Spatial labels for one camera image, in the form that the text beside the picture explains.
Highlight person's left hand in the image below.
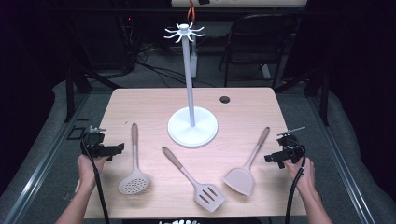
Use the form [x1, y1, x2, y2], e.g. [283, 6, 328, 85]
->
[77, 154, 108, 189]

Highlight black tape square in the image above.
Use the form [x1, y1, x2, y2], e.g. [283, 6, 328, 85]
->
[65, 124, 87, 141]

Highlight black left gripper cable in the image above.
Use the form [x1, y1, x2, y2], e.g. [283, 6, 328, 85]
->
[80, 138, 110, 224]

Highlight black folding chair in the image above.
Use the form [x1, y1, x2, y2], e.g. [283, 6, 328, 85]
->
[218, 13, 297, 90]

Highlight beige slotted spatula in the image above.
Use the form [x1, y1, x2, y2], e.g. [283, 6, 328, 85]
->
[161, 146, 227, 214]

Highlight white object at picture edge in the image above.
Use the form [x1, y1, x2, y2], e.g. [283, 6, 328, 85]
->
[158, 218, 201, 224]

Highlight beige solid spatula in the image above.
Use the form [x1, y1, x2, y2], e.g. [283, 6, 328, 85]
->
[222, 126, 272, 197]

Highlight orange hanging cable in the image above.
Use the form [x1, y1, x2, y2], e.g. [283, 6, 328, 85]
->
[186, 0, 197, 23]

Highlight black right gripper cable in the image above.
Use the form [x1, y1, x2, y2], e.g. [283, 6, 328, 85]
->
[283, 139, 308, 224]

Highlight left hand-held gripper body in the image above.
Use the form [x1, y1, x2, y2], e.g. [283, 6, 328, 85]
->
[79, 125, 110, 161]

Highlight black floor cables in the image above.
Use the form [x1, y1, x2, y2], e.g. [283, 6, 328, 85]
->
[135, 43, 217, 89]

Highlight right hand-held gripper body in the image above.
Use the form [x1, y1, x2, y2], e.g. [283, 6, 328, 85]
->
[276, 125, 307, 165]

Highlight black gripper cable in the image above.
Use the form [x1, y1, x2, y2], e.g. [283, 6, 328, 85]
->
[283, 139, 308, 224]
[80, 138, 110, 224]

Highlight beige round skimmer spoon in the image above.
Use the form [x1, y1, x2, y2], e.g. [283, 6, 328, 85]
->
[118, 122, 152, 196]

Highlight white power strip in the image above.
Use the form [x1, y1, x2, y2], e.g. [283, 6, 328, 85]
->
[261, 63, 273, 81]

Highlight white utensil rack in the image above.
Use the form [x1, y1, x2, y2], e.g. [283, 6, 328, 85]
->
[163, 21, 219, 148]

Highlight person's right hand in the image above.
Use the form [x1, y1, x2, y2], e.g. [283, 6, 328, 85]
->
[282, 157, 317, 194]

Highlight black metal stand frame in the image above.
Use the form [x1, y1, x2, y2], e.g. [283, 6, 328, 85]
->
[274, 66, 331, 127]
[64, 60, 123, 124]

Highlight dark equipment with red light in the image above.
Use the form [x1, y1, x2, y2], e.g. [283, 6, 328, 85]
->
[118, 13, 139, 74]

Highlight aluminium floor rail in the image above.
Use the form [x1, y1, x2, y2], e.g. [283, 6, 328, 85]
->
[2, 92, 92, 224]
[305, 92, 378, 224]

